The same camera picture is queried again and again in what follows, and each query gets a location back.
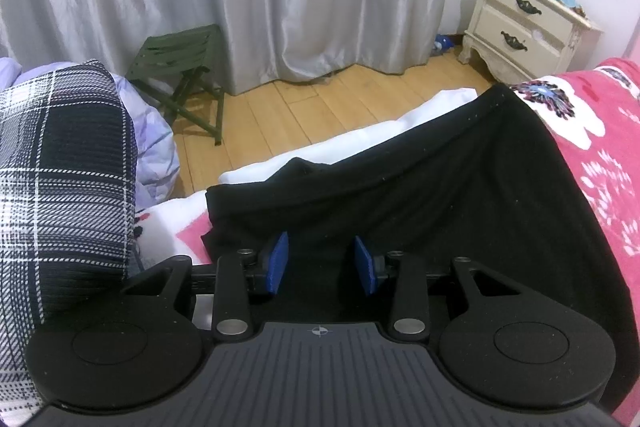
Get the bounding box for green folding stool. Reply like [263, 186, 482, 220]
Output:
[125, 23, 228, 148]

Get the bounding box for lavender cloth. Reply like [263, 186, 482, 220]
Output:
[0, 57, 181, 208]

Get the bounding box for black white plaid cloth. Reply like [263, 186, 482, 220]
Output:
[0, 59, 138, 408]

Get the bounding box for pink floral bed blanket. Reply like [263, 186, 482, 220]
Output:
[132, 57, 640, 427]

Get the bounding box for cream nightstand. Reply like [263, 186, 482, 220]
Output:
[459, 0, 606, 85]

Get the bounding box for black pants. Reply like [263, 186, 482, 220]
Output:
[200, 83, 633, 413]

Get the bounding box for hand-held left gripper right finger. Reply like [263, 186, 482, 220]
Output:
[352, 235, 526, 342]

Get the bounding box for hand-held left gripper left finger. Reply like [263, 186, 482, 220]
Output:
[119, 231, 291, 342]

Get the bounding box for white folded garment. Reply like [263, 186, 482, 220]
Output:
[219, 87, 480, 188]

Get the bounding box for small blue object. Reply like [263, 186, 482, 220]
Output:
[432, 33, 456, 56]

